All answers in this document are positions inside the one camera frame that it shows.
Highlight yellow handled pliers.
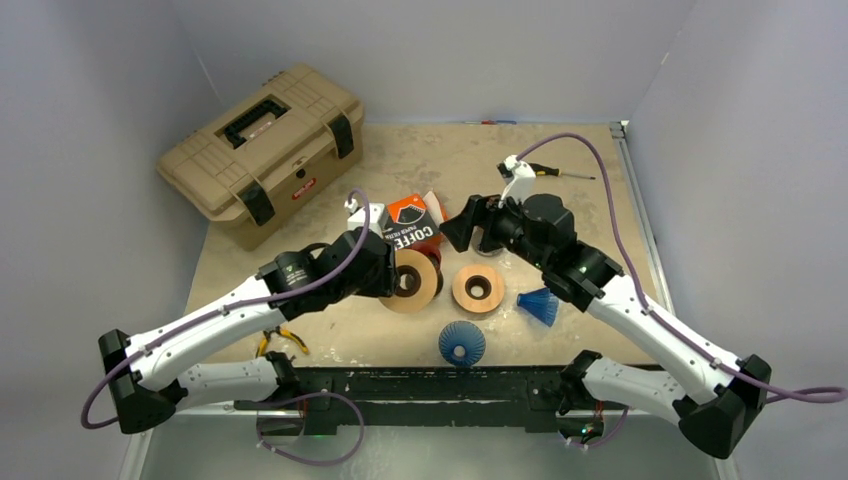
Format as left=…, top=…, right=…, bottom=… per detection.
left=255, top=326, right=310, bottom=358

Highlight glass carafe with collar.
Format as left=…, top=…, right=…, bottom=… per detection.
left=472, top=245, right=504, bottom=258

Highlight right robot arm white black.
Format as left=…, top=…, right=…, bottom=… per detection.
left=440, top=194, right=771, bottom=459

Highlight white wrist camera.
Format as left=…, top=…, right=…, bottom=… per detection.
left=497, top=155, right=536, bottom=206
left=344, top=199, right=388, bottom=238

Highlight wooden dripper stand black base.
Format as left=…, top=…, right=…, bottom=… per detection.
left=380, top=242, right=444, bottom=314

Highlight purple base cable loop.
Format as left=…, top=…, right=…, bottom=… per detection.
left=255, top=390, right=366, bottom=467

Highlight tan plastic toolbox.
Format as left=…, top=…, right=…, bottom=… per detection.
left=156, top=64, right=365, bottom=251

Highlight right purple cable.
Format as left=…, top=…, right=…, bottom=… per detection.
left=516, top=132, right=848, bottom=405

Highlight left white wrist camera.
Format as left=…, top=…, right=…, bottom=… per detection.
left=344, top=199, right=388, bottom=238

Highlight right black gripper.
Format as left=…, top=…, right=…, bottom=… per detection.
left=441, top=188, right=551, bottom=272

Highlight wooden ring dripper holder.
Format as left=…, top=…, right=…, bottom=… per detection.
left=451, top=264, right=505, bottom=314

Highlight blue ribbed dripper cone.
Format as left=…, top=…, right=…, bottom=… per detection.
left=438, top=321, right=486, bottom=368

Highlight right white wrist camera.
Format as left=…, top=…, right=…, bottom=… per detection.
left=497, top=155, right=536, bottom=206

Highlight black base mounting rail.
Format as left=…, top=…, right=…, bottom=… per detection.
left=234, top=365, right=623, bottom=435

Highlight yellow black screwdriver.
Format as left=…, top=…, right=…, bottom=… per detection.
left=530, top=163, right=596, bottom=180

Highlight coffee paper filter box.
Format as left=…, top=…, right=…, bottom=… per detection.
left=383, top=190, right=447, bottom=250

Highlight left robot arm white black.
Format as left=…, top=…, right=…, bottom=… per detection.
left=98, top=227, right=399, bottom=434

